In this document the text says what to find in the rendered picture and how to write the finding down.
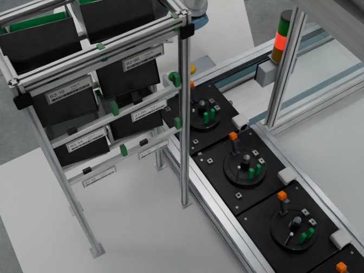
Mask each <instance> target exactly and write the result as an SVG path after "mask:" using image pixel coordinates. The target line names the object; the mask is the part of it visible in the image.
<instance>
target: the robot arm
mask: <svg viewBox="0 0 364 273"><path fill-rule="evenodd" d="M151 1H152V6H153V11H154V17H155V20H158V19H160V18H163V17H165V16H166V15H167V14H168V12H169V10H168V8H167V7H166V6H165V5H164V4H163V3H162V2H161V1H160V0H151ZM179 1H180V2H181V3H182V4H183V6H184V7H186V8H187V9H188V12H189V11H190V12H191V23H194V30H195V31H196V30H198V29H200V28H202V27H203V26H204V25H206V24H207V23H208V21H209V18H208V16H207V14H206V11H207V8H208V2H207V0H179Z"/></svg>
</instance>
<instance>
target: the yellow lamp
mask: <svg viewBox="0 0 364 273"><path fill-rule="evenodd" d="M282 53H283V51H282V50H279V49H277V48H276V47H275V45H274V46H273V50H272V54H271V58H272V59H273V60H274V61H275V62H278V63H280V61H281V57H282Z"/></svg>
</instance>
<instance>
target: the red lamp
mask: <svg viewBox="0 0 364 273"><path fill-rule="evenodd" d="M285 41H286V37H283V36H281V35H280V34H279V33H278V32H277V33H276V37H275V42H274V45H275V47H276V48H277V49H279V50H283V49H284V45H285Z"/></svg>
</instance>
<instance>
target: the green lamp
mask: <svg viewBox="0 0 364 273"><path fill-rule="evenodd" d="M289 25H290V23H288V22H285V21H284V20H282V19H281V17H280V19H279V24H278V28H277V32H278V33H279V34H280V35H281V36H283V37H287V34H288V30H289Z"/></svg>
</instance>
